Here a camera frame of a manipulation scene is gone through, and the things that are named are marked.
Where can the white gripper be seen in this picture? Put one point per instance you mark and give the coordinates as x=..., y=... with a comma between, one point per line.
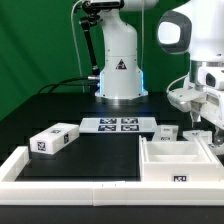
x=210, y=106

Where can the white cabinet door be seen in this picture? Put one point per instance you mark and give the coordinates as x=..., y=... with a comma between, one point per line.
x=206, y=137
x=167, y=133

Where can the white cabinet body box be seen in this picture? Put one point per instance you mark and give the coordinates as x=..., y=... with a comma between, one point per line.
x=178, y=161

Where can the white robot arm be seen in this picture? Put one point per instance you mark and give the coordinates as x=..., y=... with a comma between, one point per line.
x=197, y=28

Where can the white cabinet top block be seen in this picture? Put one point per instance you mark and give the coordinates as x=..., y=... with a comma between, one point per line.
x=53, y=139

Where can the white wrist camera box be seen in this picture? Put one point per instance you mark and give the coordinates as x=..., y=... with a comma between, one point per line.
x=181, y=98

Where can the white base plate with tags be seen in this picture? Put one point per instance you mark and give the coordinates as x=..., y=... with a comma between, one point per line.
x=118, y=125

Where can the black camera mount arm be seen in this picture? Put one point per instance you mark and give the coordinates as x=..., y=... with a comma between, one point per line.
x=90, y=36

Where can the white U-shaped fence frame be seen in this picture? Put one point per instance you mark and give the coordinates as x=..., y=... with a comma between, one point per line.
x=13, y=192

